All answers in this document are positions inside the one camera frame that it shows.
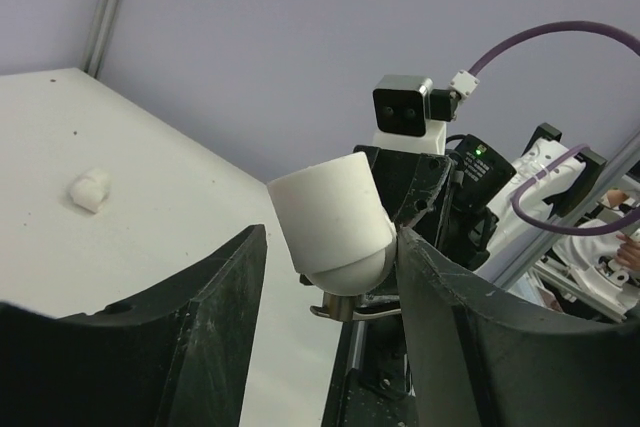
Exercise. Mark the white pipe elbow fitting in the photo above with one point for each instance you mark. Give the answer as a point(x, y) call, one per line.
point(337, 231)

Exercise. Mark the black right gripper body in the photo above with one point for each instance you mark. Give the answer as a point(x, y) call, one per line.
point(416, 190)

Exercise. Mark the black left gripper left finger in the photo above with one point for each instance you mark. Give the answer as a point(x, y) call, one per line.
point(174, 354)

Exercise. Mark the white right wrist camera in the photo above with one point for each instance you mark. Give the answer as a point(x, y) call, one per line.
point(412, 115)

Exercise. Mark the far white pipe elbow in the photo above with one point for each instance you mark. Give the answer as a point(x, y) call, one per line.
point(91, 190)

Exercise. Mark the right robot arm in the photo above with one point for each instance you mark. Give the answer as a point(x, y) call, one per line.
point(460, 201)

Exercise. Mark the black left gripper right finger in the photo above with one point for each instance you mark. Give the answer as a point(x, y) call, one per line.
point(480, 356)

